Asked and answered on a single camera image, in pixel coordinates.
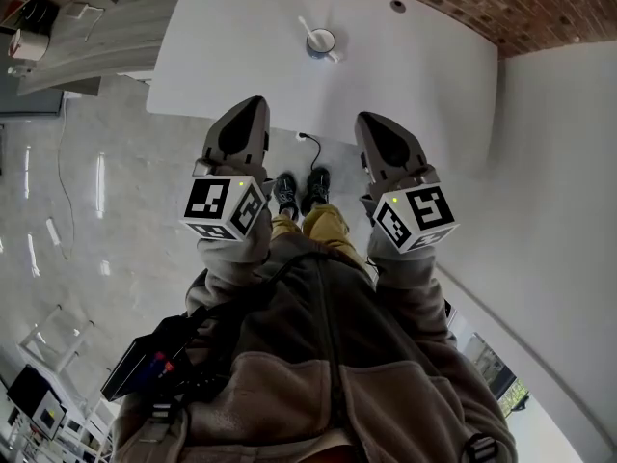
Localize person's left forearm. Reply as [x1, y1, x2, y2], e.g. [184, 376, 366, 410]
[185, 195, 275, 317]

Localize person's black shoe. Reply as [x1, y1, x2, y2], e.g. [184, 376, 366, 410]
[301, 166, 332, 214]
[272, 172, 299, 216]

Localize black shoulder bag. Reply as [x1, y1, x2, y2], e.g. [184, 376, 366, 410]
[99, 312, 218, 403]

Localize black bag strap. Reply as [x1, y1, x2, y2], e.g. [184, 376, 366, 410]
[190, 251, 338, 337]

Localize person's mustard trousers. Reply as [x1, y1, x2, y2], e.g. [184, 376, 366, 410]
[269, 204, 372, 279]

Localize person's right black shoe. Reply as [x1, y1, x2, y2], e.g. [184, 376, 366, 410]
[301, 166, 332, 214]

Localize black floor cable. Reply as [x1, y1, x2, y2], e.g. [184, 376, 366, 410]
[299, 133, 323, 172]

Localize thin grey floor cable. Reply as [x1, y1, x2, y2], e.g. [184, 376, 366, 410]
[56, 92, 77, 260]

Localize black box on counter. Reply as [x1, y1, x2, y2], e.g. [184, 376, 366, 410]
[21, 0, 60, 36]

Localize person's brown fleece jacket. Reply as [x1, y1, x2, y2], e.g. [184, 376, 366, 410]
[111, 231, 520, 463]

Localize black monitor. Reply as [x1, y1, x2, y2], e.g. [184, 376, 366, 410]
[5, 364, 69, 442]

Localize white toothbrush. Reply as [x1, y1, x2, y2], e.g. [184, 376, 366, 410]
[297, 14, 321, 48]

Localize grey wooden counter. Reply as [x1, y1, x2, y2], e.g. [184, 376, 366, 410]
[16, 0, 194, 96]

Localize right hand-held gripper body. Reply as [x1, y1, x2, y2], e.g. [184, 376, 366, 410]
[355, 111, 460, 255]

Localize person's right forearm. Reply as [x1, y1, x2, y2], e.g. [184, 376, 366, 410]
[365, 224, 520, 463]

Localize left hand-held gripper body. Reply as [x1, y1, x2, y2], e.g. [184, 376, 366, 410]
[179, 95, 271, 244]

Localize blue enamel cup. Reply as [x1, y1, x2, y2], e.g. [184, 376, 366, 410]
[306, 27, 345, 65]

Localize person's left black shoe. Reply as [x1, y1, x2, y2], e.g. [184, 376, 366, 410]
[272, 172, 299, 216]

